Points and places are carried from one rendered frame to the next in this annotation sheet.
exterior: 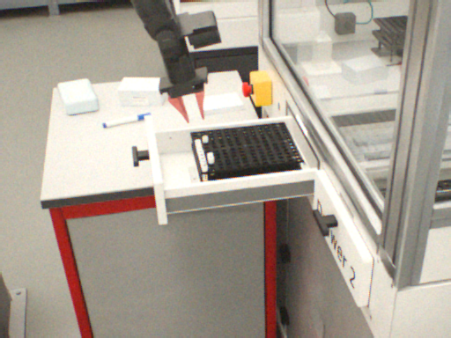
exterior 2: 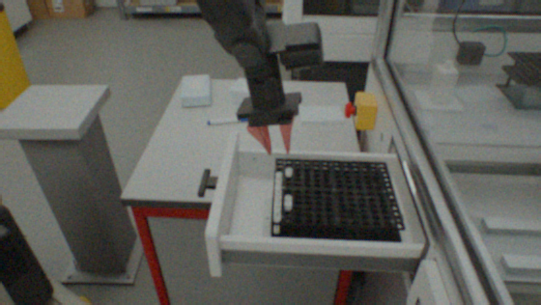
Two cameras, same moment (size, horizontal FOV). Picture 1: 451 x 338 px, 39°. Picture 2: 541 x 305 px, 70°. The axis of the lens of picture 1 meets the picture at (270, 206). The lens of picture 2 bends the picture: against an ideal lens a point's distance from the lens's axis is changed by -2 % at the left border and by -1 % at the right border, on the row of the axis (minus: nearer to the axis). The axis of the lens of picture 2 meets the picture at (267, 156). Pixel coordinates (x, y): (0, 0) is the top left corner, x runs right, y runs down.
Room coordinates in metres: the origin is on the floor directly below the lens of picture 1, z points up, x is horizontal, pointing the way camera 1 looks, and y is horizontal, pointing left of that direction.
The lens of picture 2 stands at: (0.68, 0.03, 1.38)
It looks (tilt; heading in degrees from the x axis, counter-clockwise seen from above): 37 degrees down; 16
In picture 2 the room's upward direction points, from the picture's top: straight up
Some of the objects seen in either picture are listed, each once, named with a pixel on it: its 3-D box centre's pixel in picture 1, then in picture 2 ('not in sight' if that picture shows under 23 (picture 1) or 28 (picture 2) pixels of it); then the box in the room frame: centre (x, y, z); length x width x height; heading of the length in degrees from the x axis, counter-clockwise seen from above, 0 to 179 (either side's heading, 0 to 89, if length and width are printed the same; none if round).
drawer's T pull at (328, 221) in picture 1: (327, 221); not in sight; (0.94, -0.10, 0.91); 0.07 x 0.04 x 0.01; 13
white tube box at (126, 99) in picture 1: (143, 91); (252, 93); (1.74, 0.38, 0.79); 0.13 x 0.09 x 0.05; 88
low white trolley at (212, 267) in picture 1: (167, 231); (257, 218); (1.58, 0.32, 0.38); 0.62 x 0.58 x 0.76; 13
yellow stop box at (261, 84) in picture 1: (260, 88); (363, 111); (1.57, 0.03, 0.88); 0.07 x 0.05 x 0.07; 13
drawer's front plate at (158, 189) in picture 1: (155, 166); (226, 196); (1.18, 0.25, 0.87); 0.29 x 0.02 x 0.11; 13
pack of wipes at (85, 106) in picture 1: (77, 96); (196, 90); (1.71, 0.57, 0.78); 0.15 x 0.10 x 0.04; 23
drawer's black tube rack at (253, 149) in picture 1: (245, 157); (331, 202); (1.22, 0.06, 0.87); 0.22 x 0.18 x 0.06; 103
